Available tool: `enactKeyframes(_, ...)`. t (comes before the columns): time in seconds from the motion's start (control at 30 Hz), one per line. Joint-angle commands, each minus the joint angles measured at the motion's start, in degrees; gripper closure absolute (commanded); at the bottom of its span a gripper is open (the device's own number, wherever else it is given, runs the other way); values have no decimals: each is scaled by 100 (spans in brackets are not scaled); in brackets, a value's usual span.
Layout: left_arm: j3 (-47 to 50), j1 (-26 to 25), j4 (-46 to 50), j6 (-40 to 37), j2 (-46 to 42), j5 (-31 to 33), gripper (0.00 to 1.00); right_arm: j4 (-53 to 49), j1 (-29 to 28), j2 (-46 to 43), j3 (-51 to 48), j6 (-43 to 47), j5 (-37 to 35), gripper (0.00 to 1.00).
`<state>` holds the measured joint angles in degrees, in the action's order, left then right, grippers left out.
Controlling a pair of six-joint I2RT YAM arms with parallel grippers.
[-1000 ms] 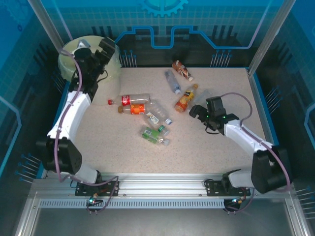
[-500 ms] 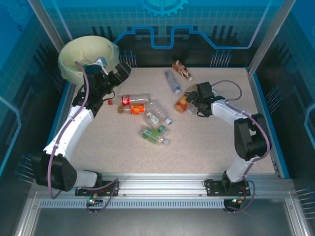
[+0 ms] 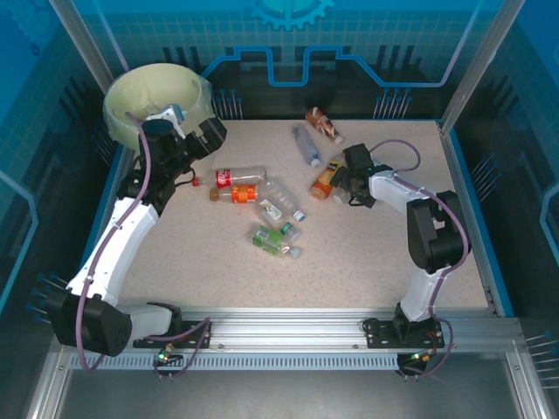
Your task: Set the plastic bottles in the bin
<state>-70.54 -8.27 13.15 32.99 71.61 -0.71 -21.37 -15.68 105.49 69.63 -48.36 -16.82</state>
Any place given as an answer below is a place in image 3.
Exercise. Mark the green label bottle clear cap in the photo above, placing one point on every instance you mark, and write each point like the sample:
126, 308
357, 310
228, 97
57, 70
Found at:
277, 249

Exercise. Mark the right LED connector board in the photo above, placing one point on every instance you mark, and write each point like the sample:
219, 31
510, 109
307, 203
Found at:
419, 357

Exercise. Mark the orange label bottle brown cap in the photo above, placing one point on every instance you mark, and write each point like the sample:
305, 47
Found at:
242, 194

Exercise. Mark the grey metal front panel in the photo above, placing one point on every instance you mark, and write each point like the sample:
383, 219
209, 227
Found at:
284, 397

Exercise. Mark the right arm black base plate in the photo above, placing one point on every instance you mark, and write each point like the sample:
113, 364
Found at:
380, 334

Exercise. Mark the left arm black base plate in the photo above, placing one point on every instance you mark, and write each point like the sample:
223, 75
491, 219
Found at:
192, 336

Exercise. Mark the cream plastic bin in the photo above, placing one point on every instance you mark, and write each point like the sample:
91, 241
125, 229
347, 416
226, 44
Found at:
131, 87

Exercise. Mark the left aluminium frame post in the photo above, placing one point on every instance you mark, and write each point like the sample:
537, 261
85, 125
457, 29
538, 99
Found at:
88, 43

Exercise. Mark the white label bottle blue cap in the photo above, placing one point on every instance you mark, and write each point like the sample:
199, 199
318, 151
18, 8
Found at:
273, 210

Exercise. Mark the cola bottle red label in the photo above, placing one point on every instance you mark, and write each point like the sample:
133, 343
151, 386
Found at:
227, 178

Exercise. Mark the right side aluminium rail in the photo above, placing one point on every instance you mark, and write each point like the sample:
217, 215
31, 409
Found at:
457, 174

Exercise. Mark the brown label drink bottle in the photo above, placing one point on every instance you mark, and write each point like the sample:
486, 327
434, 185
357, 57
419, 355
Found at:
323, 124

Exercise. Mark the pale green plastic bin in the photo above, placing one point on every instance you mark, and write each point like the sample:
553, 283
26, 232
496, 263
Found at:
207, 98

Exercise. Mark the orange juice bottle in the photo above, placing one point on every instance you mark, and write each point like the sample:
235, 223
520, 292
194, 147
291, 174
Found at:
322, 185

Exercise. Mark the aluminium frame post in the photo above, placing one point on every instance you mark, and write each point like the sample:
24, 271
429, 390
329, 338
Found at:
480, 65
88, 43

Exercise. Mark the right aluminium frame post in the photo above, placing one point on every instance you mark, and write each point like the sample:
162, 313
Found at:
480, 65

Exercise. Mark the left LED connector board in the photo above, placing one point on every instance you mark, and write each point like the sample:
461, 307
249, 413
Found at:
165, 355

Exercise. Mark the front aluminium rail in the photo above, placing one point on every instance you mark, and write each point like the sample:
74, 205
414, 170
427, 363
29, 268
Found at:
284, 327

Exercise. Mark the aluminium rail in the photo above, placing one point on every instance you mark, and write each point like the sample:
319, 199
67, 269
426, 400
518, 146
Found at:
284, 327
457, 174

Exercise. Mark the large clear ribbed bottle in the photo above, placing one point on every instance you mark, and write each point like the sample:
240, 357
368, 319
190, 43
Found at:
279, 192

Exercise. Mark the clear bottle blue label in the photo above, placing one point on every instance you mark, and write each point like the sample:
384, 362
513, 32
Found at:
305, 146

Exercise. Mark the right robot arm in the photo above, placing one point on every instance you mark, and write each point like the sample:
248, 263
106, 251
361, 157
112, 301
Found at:
393, 187

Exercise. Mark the clear bottle white label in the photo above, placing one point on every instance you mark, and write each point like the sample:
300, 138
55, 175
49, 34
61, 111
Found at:
339, 199

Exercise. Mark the led connector board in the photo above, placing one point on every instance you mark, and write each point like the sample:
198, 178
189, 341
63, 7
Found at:
165, 355
419, 357

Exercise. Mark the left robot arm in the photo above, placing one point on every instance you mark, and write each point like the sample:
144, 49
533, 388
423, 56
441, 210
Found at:
113, 244

